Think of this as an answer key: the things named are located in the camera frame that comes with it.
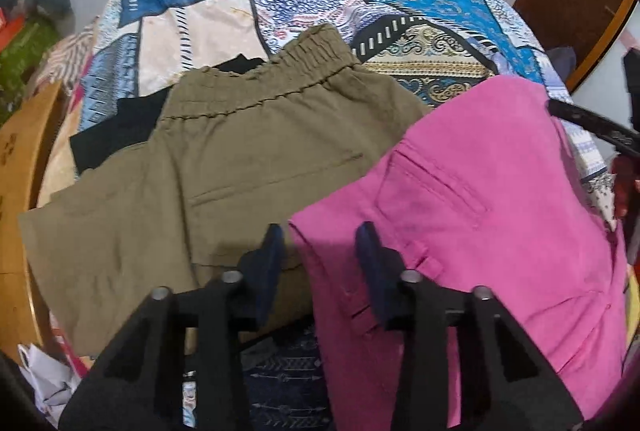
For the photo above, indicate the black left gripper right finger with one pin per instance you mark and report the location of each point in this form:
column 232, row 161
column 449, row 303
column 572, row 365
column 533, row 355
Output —
column 461, row 349

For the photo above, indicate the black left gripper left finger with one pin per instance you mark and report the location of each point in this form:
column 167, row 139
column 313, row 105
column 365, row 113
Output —
column 136, row 381

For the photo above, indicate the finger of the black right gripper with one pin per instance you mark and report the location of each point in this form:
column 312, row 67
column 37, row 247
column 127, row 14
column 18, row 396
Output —
column 604, row 128

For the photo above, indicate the pink pants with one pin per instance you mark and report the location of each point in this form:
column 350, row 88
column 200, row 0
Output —
column 483, row 190

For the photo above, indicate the blue patchwork bed sheet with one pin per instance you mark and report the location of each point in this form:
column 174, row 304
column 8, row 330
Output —
column 435, row 48

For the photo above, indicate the olive green pants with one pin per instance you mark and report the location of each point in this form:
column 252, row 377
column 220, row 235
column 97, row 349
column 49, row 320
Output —
column 230, row 155

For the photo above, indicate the black folded garment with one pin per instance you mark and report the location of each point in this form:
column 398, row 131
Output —
column 133, row 123

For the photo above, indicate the green patterned bag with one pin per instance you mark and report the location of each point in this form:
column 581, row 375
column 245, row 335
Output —
column 20, row 59

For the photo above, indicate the orange box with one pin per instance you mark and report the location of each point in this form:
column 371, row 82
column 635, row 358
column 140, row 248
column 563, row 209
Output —
column 10, row 29

